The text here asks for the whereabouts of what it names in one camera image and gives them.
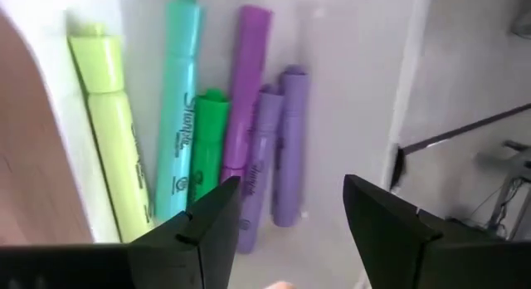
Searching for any lavender chunky highlighter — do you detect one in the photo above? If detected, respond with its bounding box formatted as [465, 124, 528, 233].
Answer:
[270, 64, 311, 228]
[236, 84, 286, 256]

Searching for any violet chunky highlighter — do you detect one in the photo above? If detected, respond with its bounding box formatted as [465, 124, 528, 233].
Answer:
[221, 5, 274, 185]

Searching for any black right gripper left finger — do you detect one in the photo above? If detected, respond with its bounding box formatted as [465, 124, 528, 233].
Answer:
[0, 175, 241, 289]

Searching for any white plastic bin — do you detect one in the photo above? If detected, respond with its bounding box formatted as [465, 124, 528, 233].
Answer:
[0, 0, 435, 289]

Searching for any green chunky highlighter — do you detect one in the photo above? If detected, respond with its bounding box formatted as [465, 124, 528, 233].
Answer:
[188, 88, 231, 207]

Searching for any yellow-green chunky highlighter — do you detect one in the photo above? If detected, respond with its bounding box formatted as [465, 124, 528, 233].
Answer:
[67, 22, 155, 243]

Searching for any teal chunky highlighter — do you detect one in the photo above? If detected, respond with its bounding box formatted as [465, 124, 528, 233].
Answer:
[153, 0, 203, 223]

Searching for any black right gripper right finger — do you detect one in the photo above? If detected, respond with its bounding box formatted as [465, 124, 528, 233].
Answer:
[343, 174, 531, 289]

